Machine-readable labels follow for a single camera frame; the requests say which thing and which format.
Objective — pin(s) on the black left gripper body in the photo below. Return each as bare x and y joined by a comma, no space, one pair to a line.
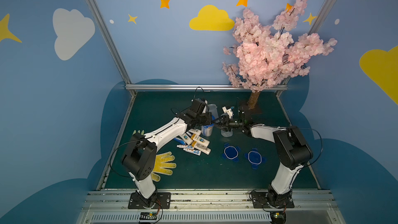
206,120

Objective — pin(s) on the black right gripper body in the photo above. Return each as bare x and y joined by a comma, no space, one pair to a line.
227,123

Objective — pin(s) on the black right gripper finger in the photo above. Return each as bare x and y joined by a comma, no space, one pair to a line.
219,120
220,126

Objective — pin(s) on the clear blue-lid container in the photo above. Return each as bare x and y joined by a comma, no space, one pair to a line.
212,108
207,130
226,134

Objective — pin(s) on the white orange-cap lotion bottle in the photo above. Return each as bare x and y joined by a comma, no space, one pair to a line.
195,131

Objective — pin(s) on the blue container lid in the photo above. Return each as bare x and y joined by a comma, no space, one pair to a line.
255,158
231,152

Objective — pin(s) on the blue travel toothbrush case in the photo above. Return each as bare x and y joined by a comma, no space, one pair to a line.
179,141

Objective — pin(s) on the small white toothpaste tube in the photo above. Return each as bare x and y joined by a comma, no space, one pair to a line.
192,151

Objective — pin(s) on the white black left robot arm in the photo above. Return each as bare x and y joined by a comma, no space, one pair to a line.
140,154

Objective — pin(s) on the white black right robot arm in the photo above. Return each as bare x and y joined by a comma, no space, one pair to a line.
293,152

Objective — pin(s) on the green plastic garden fork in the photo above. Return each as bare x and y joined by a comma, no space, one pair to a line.
141,132

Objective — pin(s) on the yellow white work glove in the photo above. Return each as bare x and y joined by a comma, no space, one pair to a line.
163,166

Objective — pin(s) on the pink artificial blossom tree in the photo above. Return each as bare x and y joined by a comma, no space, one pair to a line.
267,55

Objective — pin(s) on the right small circuit board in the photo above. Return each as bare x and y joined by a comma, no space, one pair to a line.
278,217

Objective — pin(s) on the small circuit board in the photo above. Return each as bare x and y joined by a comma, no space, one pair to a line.
148,217
278,217

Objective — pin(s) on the left small circuit board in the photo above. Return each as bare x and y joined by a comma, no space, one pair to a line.
148,217

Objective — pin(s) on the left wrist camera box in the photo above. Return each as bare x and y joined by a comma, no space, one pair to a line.
198,106

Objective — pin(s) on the horizontal aluminium back rail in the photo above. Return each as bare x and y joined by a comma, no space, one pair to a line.
181,87

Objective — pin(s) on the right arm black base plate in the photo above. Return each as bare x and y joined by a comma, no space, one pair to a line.
271,199

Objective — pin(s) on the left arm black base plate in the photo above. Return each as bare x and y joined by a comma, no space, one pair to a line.
162,200

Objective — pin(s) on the front aluminium rail frame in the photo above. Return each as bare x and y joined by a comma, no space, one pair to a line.
210,206

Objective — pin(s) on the right aluminium corner post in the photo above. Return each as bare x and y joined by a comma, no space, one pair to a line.
321,16

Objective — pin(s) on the aluminium corner post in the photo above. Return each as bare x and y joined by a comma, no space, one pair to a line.
321,16
93,6

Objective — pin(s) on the left aluminium corner post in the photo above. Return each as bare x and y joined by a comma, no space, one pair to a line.
93,6

